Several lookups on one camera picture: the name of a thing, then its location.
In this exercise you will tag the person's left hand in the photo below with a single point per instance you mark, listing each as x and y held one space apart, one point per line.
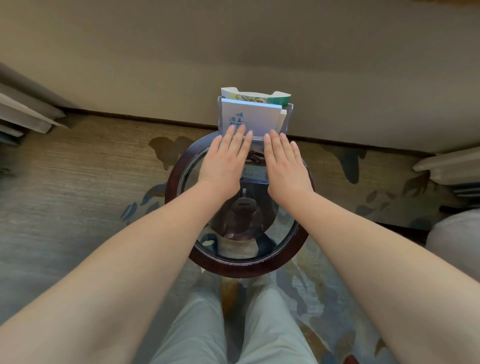
223 168

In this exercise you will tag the person's right hand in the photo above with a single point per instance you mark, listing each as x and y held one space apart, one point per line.
287 172

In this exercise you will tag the clear acrylic brochure holder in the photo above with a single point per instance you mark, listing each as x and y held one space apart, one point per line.
255 150

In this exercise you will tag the light blue calligraphy brochure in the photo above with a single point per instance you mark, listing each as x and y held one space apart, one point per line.
255 116

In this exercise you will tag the colourful map brochure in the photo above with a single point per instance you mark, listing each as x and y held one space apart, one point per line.
258 95

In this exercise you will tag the person's right forearm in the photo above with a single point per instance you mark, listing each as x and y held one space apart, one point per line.
386 285

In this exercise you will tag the person's left forearm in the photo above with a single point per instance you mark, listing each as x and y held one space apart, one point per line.
105 285

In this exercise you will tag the small round side table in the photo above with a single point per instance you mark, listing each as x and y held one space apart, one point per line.
247 262

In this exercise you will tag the white sheer curtain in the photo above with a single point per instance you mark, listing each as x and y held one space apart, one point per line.
450 168
22 108

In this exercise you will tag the beige dining chair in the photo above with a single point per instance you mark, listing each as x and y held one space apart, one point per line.
453 240

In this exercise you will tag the dark grey curtain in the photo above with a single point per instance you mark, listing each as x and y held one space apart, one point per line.
467 191

